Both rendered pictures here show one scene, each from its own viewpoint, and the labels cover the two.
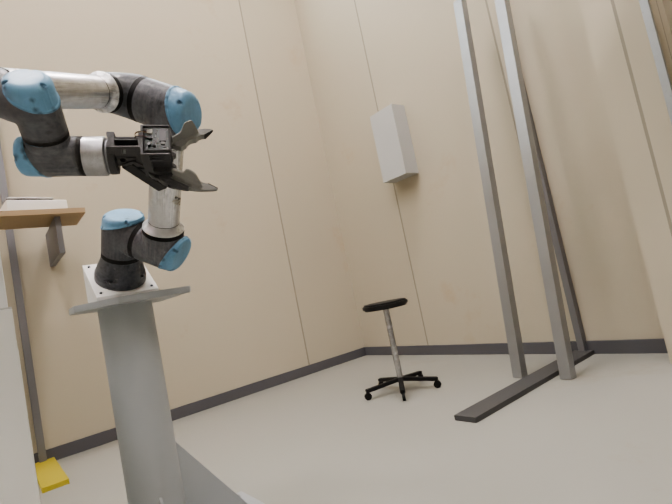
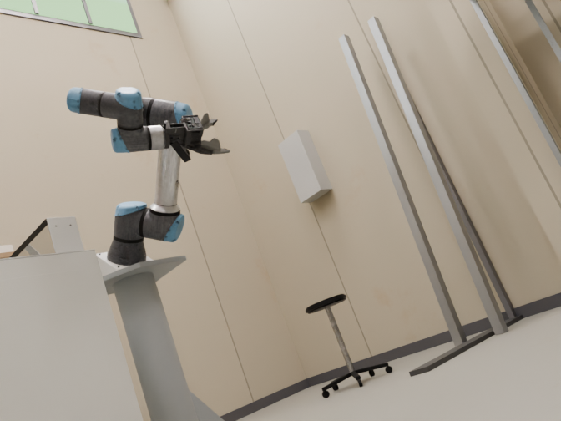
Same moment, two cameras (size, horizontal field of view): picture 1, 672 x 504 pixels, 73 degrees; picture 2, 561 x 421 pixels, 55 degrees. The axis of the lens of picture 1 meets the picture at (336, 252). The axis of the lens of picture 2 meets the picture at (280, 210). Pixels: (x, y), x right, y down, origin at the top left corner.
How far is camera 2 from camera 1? 88 cm
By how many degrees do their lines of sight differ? 14
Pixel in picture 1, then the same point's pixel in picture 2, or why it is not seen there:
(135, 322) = (147, 287)
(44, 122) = (137, 114)
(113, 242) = (127, 224)
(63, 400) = not seen: outside the picture
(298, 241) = (224, 275)
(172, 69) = (84, 124)
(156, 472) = (179, 404)
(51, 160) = (135, 139)
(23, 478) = (119, 362)
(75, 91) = not seen: hidden behind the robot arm
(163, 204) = (169, 186)
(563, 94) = (444, 99)
